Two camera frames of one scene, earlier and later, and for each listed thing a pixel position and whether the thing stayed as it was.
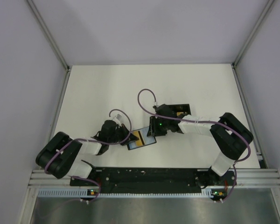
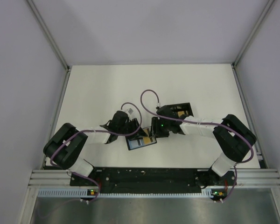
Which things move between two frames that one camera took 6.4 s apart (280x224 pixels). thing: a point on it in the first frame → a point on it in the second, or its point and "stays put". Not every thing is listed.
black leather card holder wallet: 143,139 stays put
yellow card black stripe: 140,142 → 147,140
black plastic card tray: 182,110 stays put
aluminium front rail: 245,178 stays put
